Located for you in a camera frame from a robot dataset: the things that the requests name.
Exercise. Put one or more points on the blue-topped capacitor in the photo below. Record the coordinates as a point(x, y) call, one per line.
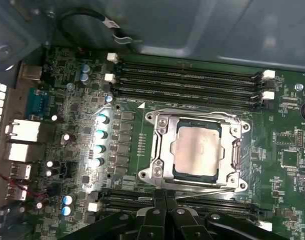
point(101, 133)
point(97, 162)
point(85, 78)
point(66, 210)
point(109, 98)
point(102, 118)
point(67, 200)
point(86, 68)
point(99, 148)

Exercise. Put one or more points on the metal locking lever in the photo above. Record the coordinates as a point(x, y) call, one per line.
point(197, 111)
point(205, 194)

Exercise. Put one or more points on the black open PC case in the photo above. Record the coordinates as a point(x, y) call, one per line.
point(192, 25)

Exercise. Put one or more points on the silver CPU chip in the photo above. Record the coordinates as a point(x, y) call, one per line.
point(196, 150)

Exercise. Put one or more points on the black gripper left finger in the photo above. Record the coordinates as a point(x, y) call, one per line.
point(150, 225)

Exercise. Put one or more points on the blue serial port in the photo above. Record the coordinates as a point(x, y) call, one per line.
point(37, 102)

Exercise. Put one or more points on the tan metal port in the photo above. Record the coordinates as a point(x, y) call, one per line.
point(31, 72)

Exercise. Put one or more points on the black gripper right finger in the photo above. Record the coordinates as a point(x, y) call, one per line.
point(185, 225)

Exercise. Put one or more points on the silver rear port block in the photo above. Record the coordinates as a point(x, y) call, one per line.
point(22, 131)
point(21, 171)
point(22, 152)
point(17, 193)

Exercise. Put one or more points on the black RAM slot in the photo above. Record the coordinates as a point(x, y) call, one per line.
point(127, 198)
point(187, 98)
point(187, 88)
point(127, 208)
point(187, 78)
point(187, 68)

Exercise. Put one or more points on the CPU socket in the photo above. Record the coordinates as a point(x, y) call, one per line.
point(150, 175)

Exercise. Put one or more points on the green motherboard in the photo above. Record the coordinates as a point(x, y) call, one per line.
point(267, 175)

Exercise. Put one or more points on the metal socket cover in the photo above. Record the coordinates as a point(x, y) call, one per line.
point(168, 147)

